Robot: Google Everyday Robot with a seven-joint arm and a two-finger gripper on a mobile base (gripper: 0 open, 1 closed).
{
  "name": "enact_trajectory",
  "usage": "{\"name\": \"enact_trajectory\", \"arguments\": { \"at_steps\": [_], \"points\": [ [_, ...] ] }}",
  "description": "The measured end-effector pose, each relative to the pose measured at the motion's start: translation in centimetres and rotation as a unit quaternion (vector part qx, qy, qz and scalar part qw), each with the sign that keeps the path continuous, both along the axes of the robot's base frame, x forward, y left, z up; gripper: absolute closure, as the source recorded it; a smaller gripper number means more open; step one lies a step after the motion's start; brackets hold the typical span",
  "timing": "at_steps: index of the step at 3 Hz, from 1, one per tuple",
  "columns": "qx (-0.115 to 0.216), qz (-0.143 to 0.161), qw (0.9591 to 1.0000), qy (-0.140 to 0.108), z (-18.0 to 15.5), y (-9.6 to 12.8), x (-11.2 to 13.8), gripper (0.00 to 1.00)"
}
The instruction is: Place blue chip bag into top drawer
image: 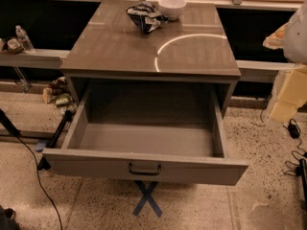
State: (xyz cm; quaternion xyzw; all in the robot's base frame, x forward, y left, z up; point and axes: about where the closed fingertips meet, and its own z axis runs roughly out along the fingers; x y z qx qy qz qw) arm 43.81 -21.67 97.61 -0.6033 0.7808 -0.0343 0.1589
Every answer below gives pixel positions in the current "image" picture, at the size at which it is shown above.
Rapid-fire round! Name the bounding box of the black power adapter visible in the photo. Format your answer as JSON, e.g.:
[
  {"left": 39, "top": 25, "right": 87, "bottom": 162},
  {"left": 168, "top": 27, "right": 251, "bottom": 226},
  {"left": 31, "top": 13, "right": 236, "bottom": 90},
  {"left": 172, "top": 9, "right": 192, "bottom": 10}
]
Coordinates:
[{"left": 288, "top": 119, "right": 300, "bottom": 139}]

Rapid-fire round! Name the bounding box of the open grey top drawer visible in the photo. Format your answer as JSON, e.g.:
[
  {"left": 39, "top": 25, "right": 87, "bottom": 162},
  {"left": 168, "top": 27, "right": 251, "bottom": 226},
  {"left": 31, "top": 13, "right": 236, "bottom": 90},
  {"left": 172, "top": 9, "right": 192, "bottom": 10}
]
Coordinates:
[{"left": 43, "top": 81, "right": 248, "bottom": 185}]

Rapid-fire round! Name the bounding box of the crumpled wrapper on shelf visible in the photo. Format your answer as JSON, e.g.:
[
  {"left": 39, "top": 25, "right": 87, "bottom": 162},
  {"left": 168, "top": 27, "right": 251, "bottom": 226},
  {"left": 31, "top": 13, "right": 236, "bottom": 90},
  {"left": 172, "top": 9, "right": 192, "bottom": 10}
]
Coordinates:
[{"left": 1, "top": 37, "right": 23, "bottom": 54}]

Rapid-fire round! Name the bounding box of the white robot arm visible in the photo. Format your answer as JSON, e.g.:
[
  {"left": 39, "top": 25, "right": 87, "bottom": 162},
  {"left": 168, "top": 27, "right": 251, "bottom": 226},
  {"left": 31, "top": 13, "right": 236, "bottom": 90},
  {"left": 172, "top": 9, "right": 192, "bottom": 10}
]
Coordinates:
[{"left": 263, "top": 1, "right": 307, "bottom": 123}]

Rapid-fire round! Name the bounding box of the grey cabinet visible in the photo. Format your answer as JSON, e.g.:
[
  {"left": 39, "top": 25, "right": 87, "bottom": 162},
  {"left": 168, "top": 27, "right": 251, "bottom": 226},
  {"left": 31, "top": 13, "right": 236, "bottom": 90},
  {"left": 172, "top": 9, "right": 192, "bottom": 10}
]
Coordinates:
[{"left": 60, "top": 0, "right": 240, "bottom": 111}]

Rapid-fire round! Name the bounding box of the white bowl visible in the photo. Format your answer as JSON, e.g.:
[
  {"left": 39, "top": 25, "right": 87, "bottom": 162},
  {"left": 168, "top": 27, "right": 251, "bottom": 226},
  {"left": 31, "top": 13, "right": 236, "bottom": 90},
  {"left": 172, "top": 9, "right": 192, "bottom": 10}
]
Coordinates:
[{"left": 158, "top": 0, "right": 186, "bottom": 20}]

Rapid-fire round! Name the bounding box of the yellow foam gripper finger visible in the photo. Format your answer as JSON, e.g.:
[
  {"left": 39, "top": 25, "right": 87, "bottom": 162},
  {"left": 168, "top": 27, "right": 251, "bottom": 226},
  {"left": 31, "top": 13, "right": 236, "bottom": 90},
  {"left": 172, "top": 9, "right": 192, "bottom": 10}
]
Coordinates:
[{"left": 270, "top": 64, "right": 307, "bottom": 124}]

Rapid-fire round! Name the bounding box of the clear plastic water bottle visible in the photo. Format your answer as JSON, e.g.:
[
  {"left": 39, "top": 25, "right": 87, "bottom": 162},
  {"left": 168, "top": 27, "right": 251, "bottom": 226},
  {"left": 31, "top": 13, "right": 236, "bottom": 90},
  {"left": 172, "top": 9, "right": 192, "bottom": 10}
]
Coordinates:
[{"left": 15, "top": 25, "right": 35, "bottom": 53}]

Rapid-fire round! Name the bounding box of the pile of snack bags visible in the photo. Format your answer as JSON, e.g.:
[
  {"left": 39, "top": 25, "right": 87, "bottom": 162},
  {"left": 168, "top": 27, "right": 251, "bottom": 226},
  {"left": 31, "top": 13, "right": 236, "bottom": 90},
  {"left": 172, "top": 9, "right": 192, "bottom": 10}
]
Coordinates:
[{"left": 42, "top": 77, "right": 77, "bottom": 115}]

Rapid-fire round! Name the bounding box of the blue tape cross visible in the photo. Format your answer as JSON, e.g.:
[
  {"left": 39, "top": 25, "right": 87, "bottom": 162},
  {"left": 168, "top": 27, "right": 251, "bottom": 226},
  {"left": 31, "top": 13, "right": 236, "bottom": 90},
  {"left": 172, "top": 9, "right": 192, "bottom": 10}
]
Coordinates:
[{"left": 132, "top": 180, "right": 162, "bottom": 218}]

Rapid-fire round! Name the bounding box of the blue chip bag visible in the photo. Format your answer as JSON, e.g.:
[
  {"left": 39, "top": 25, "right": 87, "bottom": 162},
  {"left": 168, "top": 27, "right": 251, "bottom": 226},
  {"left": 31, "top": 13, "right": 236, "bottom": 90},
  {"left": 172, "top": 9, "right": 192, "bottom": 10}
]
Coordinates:
[{"left": 126, "top": 2, "right": 169, "bottom": 34}]

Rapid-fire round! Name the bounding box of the black cable on floor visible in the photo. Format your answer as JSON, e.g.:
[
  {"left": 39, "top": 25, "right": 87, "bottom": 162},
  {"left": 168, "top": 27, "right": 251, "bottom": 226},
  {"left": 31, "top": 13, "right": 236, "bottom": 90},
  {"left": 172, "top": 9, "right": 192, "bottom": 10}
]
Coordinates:
[{"left": 0, "top": 108, "right": 64, "bottom": 230}]

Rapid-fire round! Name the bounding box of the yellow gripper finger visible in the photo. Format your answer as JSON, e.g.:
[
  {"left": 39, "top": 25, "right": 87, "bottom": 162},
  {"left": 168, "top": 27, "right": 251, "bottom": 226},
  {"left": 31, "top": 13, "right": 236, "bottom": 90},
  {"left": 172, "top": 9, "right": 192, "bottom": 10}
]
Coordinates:
[{"left": 263, "top": 24, "right": 287, "bottom": 50}]

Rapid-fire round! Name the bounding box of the black drawer handle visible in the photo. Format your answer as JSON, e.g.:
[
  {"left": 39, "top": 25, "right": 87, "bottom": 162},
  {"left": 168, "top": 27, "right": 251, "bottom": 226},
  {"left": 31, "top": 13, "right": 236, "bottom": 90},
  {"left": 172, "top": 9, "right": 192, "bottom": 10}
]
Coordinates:
[{"left": 129, "top": 163, "right": 161, "bottom": 176}]

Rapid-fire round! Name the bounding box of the black tripod leg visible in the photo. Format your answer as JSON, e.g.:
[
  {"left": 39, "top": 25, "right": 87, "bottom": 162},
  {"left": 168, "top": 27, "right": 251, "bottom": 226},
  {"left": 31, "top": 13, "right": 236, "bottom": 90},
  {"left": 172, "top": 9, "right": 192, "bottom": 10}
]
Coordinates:
[{"left": 37, "top": 110, "right": 72, "bottom": 171}]

